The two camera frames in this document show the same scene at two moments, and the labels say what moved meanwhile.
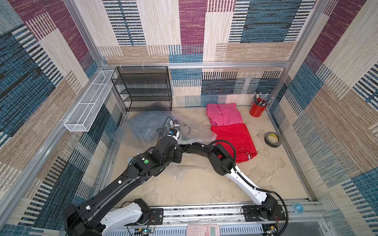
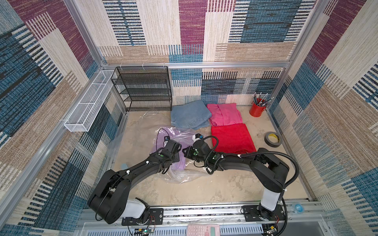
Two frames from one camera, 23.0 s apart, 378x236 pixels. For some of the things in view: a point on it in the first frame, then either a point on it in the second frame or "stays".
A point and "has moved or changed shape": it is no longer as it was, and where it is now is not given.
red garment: x=239 y=134 stays
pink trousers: x=223 y=114 stays
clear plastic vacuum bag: x=141 y=129 has moved or changed shape
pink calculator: x=203 y=229 stays
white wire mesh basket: x=82 y=118 stays
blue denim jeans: x=148 y=125 → x=194 y=115
